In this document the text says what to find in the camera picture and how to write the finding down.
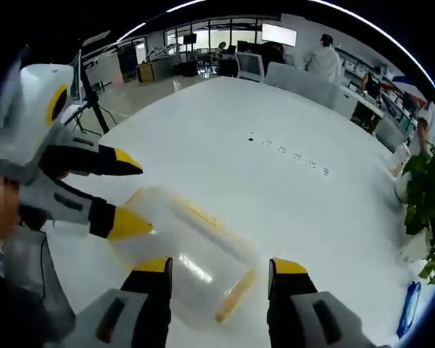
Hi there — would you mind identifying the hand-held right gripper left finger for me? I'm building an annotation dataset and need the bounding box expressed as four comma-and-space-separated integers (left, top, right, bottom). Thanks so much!
62, 256, 174, 348

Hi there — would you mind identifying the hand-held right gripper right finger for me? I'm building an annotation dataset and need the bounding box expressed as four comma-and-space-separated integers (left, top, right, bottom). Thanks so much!
267, 257, 377, 348

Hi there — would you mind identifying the clear plastic buckle container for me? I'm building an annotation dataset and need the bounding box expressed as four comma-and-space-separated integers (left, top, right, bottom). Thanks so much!
110, 183, 259, 324

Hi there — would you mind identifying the person's left hand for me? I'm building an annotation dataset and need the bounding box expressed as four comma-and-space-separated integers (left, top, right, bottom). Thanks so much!
0, 181, 22, 242

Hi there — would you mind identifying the black tripod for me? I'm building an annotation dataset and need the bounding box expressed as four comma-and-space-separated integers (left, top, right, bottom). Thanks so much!
75, 49, 110, 136

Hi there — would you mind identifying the monitor on stand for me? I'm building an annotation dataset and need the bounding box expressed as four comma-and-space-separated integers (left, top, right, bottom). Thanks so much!
69, 48, 86, 106

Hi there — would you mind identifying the yellow framed cabinet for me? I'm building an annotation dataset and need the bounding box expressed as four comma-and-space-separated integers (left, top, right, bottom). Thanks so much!
135, 61, 157, 84

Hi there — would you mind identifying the blue plastic packet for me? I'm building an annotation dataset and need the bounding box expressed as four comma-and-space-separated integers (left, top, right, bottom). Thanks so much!
396, 281, 423, 336

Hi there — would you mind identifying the person's dark clothed body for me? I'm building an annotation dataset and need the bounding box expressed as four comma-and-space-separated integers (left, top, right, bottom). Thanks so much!
0, 239, 75, 348

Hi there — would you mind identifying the white plant pot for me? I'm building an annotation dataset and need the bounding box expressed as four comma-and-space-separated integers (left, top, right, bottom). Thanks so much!
392, 170, 416, 204

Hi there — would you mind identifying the green potted plant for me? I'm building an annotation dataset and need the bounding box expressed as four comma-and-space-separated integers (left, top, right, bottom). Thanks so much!
402, 143, 435, 286

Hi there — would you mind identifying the white office chair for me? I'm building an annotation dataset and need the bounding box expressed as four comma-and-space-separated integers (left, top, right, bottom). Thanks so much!
235, 51, 267, 82

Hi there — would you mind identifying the white office desk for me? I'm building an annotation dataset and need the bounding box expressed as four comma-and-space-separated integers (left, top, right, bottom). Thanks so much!
265, 61, 360, 119

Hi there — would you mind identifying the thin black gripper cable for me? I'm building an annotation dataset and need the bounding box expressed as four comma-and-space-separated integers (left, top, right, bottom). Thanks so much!
38, 236, 49, 302

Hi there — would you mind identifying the wall screen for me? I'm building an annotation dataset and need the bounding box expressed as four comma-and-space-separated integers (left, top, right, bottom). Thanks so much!
261, 22, 299, 48

